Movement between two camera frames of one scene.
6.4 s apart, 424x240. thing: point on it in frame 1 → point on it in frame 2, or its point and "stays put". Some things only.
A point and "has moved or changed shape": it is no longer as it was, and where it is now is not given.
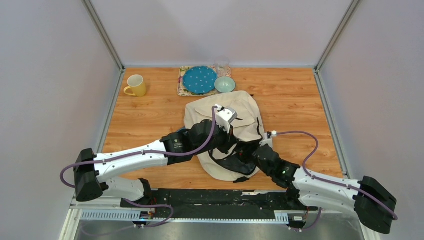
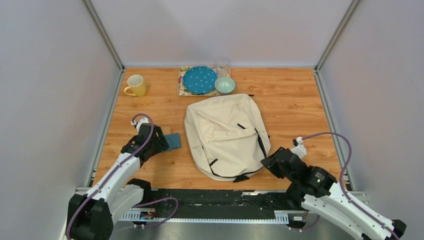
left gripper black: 230,140 → 162,144
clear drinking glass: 223,66 stays put
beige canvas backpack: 239,160 stays put
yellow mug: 136,82 stays put
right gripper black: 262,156 → 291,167
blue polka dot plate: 199,79 stays put
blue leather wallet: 180,129 has moved or changed shape
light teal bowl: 225,84 stays put
